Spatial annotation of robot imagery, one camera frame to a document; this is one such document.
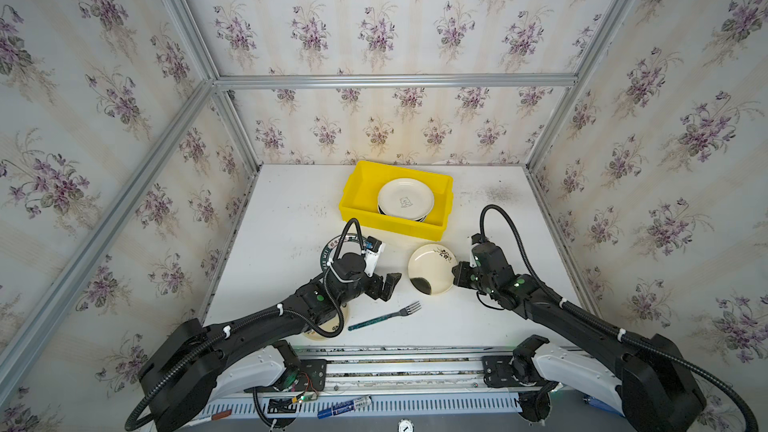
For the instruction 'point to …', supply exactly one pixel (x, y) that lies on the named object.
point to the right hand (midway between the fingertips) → (449, 272)
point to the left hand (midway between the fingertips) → (388, 265)
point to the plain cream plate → (406, 198)
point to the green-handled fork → (404, 311)
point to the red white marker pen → (210, 418)
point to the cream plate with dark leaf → (430, 269)
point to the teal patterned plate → (419, 220)
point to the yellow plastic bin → (360, 192)
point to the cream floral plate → (331, 326)
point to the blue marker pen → (346, 407)
